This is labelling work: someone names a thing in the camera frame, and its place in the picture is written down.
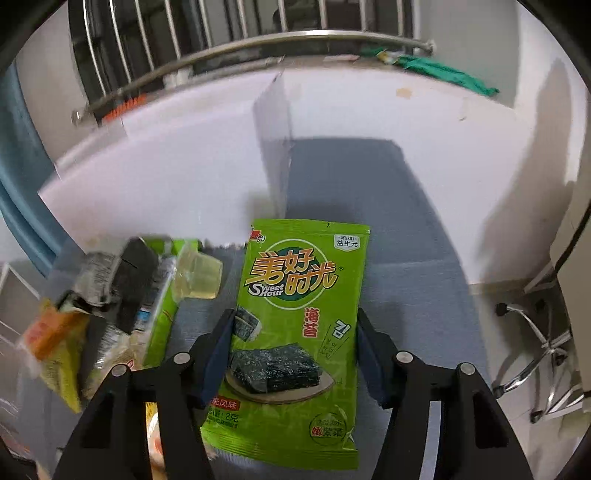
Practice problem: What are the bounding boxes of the orange beaded pen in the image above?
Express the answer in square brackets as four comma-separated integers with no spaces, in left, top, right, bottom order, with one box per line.
[100,93,147,123]

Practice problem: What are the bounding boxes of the chrome office chair base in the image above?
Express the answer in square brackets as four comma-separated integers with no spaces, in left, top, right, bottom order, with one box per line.
[491,300,588,424]

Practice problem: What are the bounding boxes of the grey-blue tablecloth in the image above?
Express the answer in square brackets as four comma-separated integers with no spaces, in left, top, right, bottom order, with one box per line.
[46,137,495,480]

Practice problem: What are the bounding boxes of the blue curtain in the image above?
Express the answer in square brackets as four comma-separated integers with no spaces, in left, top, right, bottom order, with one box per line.
[0,60,71,265]

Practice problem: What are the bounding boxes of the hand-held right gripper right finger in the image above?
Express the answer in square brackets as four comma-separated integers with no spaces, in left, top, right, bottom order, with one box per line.
[357,308,532,480]

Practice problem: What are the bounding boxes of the green seaweed snack packet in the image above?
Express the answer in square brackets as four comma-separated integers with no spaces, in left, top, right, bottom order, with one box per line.
[200,219,371,472]

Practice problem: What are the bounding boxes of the white cardboard box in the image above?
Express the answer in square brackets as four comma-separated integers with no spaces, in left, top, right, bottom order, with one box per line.
[38,71,297,251]

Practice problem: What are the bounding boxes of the pile of snack packets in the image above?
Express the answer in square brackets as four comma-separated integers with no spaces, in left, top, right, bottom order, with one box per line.
[21,235,204,414]

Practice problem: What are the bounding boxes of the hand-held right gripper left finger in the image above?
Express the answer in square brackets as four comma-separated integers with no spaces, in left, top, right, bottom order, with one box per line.
[60,308,236,480]

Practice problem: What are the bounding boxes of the green wet wipes pack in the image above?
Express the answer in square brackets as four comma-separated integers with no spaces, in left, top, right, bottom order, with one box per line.
[376,47,500,99]

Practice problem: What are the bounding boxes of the clear jelly cup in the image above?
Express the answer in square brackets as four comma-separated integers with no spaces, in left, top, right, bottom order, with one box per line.
[173,242,225,301]

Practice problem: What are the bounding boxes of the steel window guard bars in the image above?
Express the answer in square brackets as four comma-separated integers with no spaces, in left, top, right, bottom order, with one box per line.
[68,0,437,126]

